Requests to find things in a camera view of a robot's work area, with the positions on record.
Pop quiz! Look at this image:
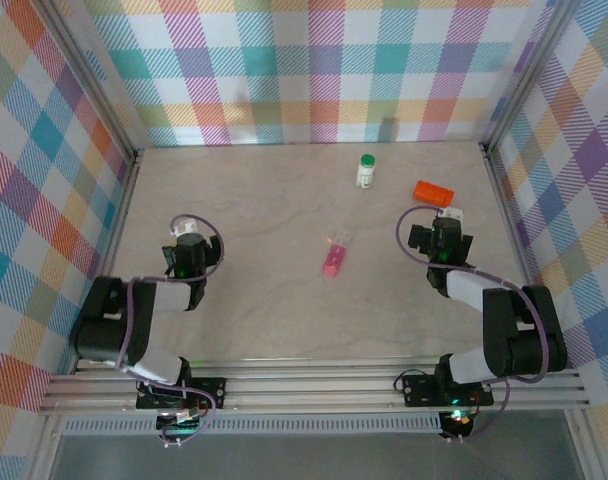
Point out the aluminium mounting rail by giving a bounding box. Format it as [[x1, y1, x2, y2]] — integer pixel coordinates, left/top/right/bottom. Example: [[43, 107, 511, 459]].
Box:
[[38, 353, 591, 414]]

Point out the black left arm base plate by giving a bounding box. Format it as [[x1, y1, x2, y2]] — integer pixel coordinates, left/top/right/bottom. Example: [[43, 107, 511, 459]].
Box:
[[135, 375, 229, 412]]

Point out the orange pill bottle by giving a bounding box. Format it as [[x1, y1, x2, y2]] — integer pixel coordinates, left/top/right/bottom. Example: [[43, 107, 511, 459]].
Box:
[[413, 179, 457, 208]]

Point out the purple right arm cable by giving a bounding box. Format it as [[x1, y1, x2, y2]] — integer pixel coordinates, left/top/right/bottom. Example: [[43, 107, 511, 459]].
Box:
[[394, 204, 548, 444]]

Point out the aluminium table side rail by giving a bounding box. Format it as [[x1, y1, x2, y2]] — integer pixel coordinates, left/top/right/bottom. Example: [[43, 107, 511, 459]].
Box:
[[72, 147, 146, 375], [478, 142, 560, 369]]

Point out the white pill bottle green label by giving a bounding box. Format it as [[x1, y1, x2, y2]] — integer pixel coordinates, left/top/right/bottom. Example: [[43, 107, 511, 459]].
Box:
[[356, 153, 377, 190]]

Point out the grey slotted cable duct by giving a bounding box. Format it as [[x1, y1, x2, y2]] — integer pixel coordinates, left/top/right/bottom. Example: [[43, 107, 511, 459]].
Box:
[[62, 418, 444, 436]]

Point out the aluminium frame post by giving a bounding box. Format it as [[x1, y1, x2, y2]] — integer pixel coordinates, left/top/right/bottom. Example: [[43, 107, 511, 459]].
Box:
[[37, 0, 141, 157], [482, 0, 585, 151]]

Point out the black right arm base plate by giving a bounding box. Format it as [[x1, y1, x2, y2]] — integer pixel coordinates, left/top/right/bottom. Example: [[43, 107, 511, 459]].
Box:
[[400, 373, 496, 409]]

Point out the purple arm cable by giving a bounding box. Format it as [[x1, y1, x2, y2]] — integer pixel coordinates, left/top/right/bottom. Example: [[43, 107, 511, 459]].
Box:
[[394, 204, 548, 444], [114, 213, 226, 419]]

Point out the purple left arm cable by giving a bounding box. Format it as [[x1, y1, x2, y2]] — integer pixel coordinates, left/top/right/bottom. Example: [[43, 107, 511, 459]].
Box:
[[114, 213, 226, 419]]

